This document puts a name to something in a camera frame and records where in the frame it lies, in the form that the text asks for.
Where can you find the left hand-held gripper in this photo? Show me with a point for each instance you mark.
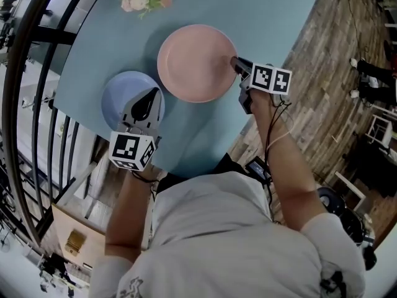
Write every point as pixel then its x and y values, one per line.
pixel 131 147

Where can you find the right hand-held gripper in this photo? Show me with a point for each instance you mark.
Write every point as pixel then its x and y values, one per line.
pixel 270 79

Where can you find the blue plate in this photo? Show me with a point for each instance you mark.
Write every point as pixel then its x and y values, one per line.
pixel 119 95

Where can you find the pink plate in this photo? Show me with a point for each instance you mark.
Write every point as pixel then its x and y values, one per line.
pixel 192 64

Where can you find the person's right forearm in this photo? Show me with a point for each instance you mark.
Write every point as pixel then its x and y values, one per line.
pixel 288 166

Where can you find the person's left forearm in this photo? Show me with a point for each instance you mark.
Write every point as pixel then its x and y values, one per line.
pixel 128 210

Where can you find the person's black trousers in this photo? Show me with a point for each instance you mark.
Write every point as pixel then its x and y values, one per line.
pixel 231 164

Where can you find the black handheld device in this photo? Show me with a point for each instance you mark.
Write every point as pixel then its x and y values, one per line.
pixel 256 168

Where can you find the black metal railing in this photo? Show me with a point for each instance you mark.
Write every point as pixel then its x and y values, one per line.
pixel 37 104

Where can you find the person's white shirt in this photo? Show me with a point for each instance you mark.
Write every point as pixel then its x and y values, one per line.
pixel 223 247

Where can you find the white metal frame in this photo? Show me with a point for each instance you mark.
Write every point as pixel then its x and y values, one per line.
pixel 379 129
pixel 352 189

